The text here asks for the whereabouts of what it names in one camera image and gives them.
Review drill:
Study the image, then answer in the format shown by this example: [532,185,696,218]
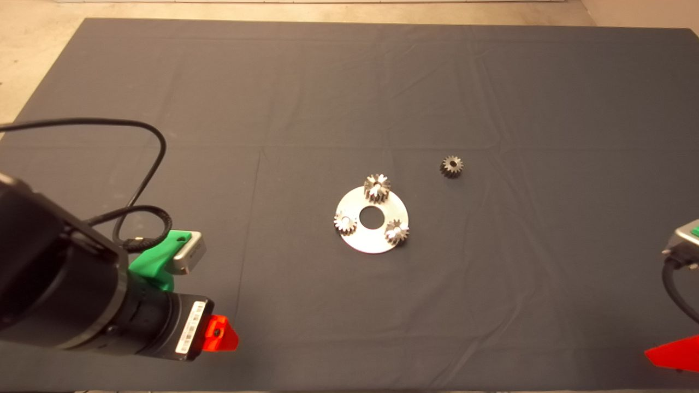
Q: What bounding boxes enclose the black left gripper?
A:
[116,289,240,362]

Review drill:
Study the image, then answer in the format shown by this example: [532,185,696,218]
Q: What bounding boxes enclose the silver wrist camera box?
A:
[167,232,207,276]
[662,219,699,271]

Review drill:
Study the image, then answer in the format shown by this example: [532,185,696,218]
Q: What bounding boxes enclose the green left camera mount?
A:
[128,230,193,293]

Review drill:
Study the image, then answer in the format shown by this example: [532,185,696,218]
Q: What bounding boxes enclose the black camera cable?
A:
[0,118,173,254]
[662,257,699,324]

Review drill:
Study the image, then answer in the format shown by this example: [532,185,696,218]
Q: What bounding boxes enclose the small dark steel gear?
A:
[440,155,465,178]

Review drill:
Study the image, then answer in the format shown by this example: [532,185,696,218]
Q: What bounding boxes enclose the large steel gear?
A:
[364,174,391,204]

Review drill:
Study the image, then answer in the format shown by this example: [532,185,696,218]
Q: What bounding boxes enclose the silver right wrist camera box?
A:
[662,219,699,271]

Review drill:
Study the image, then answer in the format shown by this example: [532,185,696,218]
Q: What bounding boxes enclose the round metal plate with hole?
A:
[335,186,409,254]

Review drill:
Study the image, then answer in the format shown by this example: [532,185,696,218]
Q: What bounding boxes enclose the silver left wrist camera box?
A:
[167,232,207,276]

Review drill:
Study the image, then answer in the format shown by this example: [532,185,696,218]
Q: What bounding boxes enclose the black left camera cable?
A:
[0,118,173,254]

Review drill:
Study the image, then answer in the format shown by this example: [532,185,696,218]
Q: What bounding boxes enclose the dark grey table cloth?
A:
[0,17,699,392]

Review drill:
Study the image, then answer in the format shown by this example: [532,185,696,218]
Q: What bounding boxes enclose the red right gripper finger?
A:
[644,335,699,373]

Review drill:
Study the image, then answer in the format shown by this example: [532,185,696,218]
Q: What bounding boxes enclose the black right camera cable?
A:
[662,257,699,324]

